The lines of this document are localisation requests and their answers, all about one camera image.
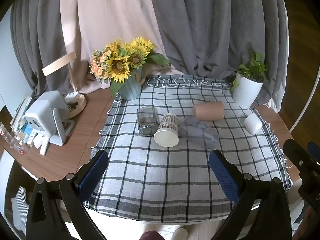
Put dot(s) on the striped cloth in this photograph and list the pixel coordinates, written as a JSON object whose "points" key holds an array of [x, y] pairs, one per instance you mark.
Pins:
{"points": [[20, 208]]}

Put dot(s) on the white curved pole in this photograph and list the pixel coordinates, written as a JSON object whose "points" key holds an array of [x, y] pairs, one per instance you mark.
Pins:
{"points": [[306, 100]]}

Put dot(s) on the patterned paper cup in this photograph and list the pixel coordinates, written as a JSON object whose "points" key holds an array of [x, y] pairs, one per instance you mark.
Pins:
{"points": [[167, 133]]}

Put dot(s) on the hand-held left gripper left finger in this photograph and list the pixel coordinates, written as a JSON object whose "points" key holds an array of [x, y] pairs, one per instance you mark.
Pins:
{"points": [[93, 176]]}

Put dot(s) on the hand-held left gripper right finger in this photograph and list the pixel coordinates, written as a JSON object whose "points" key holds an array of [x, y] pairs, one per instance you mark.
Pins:
{"points": [[224, 177]]}

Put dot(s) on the sunflower bouquet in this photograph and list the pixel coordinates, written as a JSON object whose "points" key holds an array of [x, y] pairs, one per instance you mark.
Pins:
{"points": [[122, 60]]}

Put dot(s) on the white desk lamp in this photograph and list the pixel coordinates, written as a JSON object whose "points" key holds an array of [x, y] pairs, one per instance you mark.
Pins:
{"points": [[58, 63]]}

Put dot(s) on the grey curtain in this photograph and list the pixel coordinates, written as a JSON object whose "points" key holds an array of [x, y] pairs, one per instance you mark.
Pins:
{"points": [[220, 30], [37, 42]]}

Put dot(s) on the pink cup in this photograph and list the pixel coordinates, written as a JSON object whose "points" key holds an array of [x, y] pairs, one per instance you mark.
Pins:
{"points": [[208, 111]]}

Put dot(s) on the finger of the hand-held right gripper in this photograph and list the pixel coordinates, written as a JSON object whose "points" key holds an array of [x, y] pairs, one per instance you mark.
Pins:
{"points": [[293, 151], [314, 148]]}

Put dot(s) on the white projector on stand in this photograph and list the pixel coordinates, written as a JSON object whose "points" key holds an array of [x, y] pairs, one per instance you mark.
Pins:
{"points": [[43, 115]]}

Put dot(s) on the clear plastic cup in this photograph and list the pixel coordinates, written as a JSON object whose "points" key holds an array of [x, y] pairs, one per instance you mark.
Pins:
{"points": [[198, 132]]}

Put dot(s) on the white plant pot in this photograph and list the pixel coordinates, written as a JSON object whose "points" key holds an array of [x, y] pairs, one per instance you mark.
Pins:
{"points": [[246, 91]]}

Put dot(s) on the ribbed blue-grey vase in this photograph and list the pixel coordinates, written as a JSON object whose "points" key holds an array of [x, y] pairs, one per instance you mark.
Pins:
{"points": [[130, 87]]}

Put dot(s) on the green potted plant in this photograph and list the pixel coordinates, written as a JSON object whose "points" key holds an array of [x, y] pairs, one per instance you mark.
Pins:
{"points": [[252, 66]]}

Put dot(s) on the small white cup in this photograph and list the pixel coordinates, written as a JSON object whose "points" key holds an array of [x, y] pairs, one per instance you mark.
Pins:
{"points": [[253, 123]]}

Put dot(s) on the stack of books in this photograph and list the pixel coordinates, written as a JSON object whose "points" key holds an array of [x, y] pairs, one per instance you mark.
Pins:
{"points": [[21, 112]]}

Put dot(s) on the clear plastic holder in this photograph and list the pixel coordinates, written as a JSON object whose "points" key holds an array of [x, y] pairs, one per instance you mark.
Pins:
{"points": [[12, 137]]}

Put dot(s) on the checked grey white cloth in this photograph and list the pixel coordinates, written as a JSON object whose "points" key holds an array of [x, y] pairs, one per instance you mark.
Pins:
{"points": [[155, 177]]}

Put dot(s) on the white slipper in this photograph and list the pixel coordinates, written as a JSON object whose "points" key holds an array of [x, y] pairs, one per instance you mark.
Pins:
{"points": [[179, 233]]}

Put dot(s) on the clear square glass cup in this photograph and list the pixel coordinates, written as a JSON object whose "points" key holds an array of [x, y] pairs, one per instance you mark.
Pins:
{"points": [[147, 121]]}

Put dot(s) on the white charger plug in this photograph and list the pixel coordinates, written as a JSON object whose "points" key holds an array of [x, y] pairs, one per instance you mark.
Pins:
{"points": [[72, 97]]}

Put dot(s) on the pink curtain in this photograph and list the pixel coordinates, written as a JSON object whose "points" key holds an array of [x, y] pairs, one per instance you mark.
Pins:
{"points": [[105, 17]]}

